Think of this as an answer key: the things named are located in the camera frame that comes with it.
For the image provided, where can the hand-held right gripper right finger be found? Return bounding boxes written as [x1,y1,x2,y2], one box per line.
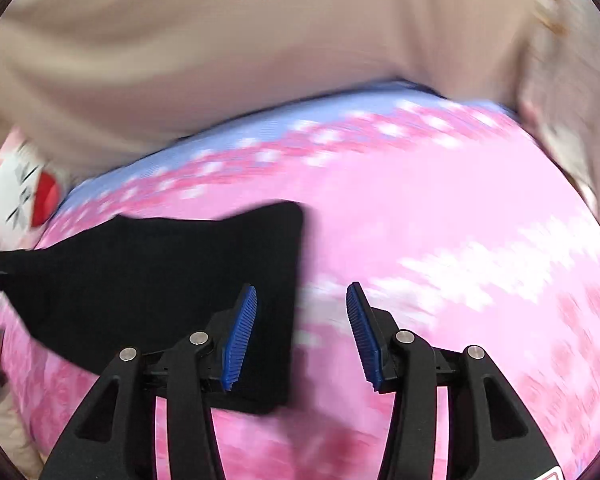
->
[346,281,567,480]

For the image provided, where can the black pants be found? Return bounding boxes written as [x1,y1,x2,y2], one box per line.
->
[0,201,306,415]

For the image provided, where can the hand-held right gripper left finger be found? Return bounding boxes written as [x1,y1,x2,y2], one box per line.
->
[39,283,258,480]

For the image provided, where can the pink patterned blanket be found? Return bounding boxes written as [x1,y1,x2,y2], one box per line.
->
[0,80,600,480]

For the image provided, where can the beige quilted blanket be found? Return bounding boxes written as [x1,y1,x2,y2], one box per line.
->
[0,0,600,181]

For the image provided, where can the white cat print pillow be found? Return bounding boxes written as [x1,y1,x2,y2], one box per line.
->
[0,127,68,253]

